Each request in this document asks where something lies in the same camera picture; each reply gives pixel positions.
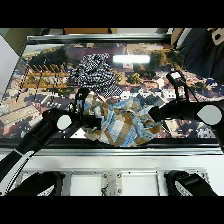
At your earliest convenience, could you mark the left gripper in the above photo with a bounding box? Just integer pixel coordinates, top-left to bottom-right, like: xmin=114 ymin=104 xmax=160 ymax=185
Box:
xmin=79 ymin=113 xmax=103 ymax=132

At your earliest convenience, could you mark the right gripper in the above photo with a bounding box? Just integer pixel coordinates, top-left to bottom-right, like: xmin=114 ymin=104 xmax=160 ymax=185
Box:
xmin=147 ymin=104 xmax=170 ymax=124

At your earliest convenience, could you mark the blue brown plaid shirt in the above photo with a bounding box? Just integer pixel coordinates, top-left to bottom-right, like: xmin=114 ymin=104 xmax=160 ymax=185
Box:
xmin=82 ymin=93 xmax=164 ymax=148

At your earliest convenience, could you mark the black white checked shirt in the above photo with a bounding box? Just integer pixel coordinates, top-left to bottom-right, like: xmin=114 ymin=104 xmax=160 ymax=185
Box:
xmin=68 ymin=52 xmax=124 ymax=98

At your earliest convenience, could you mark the black garment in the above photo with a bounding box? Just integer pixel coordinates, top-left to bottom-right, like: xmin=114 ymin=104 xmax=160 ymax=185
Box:
xmin=176 ymin=27 xmax=224 ymax=85

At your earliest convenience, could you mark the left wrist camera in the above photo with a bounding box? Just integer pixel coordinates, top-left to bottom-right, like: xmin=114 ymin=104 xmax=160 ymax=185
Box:
xmin=75 ymin=87 xmax=92 ymax=115

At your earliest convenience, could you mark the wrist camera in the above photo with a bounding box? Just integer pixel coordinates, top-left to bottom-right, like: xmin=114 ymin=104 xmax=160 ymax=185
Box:
xmin=75 ymin=87 xmax=92 ymax=115
xmin=165 ymin=70 xmax=198 ymax=103

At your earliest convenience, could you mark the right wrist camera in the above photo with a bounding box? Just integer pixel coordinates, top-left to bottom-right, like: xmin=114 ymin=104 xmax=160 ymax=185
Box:
xmin=165 ymin=70 xmax=198 ymax=103

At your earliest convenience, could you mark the silver frame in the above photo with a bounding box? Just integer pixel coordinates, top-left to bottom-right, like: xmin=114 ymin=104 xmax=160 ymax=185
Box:
xmin=0 ymin=33 xmax=224 ymax=197

